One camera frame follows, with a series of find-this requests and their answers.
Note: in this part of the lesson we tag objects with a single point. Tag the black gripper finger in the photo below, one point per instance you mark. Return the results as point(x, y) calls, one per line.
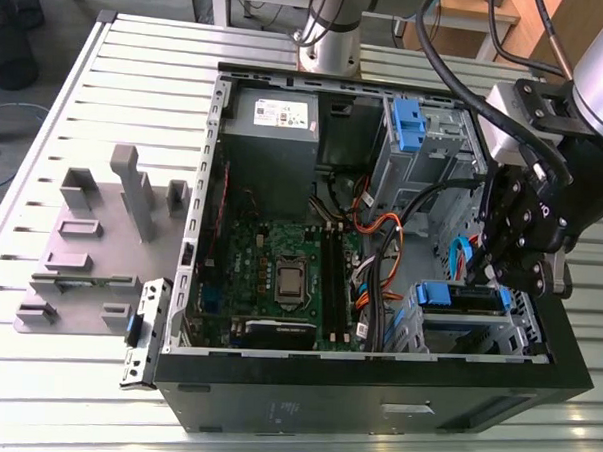
point(507, 205)
point(539, 276)

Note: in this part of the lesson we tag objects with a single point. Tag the hard disk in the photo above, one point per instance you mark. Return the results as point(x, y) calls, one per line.
point(431, 294)

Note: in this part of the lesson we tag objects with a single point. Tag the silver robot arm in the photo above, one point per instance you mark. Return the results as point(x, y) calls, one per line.
point(334, 42)

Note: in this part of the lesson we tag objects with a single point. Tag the silver disk bay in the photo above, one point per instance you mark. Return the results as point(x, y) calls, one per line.
point(465, 319)

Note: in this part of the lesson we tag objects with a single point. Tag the silver optical drive cage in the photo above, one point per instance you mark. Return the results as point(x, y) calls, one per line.
point(437, 157)

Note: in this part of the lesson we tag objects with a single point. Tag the blue drive latch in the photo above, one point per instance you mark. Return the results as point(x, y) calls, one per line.
point(408, 125)

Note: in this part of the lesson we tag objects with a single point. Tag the wooden cabinet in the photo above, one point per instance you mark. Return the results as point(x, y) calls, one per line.
point(590, 28)

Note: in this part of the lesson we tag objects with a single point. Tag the black RAM slot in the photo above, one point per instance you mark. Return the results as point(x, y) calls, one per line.
point(342, 283)
point(329, 282)

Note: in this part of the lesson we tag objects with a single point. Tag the wooden desk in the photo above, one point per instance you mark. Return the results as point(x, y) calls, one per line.
point(461, 10)

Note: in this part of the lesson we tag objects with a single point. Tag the silver CPU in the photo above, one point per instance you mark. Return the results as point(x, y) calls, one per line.
point(290, 280)

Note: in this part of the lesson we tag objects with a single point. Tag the silver power supply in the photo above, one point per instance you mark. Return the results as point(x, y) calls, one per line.
point(269, 159)

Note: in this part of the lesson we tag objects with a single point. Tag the black PC case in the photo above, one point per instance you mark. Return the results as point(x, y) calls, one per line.
point(324, 397)

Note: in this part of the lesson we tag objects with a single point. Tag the black CPU socket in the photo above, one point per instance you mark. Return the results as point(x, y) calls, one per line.
point(274, 300)

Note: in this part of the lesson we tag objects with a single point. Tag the black graphics card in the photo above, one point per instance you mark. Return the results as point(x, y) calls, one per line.
point(277, 332)

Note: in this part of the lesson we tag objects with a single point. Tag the green motherboard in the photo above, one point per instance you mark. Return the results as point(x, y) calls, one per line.
point(244, 283)

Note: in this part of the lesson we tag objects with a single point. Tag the silver expansion slot retainer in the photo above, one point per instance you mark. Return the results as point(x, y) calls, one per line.
point(154, 299)

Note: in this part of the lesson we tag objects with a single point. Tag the grey parts rack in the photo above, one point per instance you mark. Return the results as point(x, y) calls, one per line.
point(110, 257)

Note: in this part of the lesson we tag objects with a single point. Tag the black bin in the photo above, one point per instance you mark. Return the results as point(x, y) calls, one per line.
point(13, 68)

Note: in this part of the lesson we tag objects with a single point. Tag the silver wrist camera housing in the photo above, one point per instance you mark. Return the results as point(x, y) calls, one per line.
point(506, 130)

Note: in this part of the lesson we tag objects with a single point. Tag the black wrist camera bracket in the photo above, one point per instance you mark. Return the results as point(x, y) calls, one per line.
point(532, 96)

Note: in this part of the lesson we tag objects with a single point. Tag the white metal desk frame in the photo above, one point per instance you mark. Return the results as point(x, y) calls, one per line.
point(219, 7)

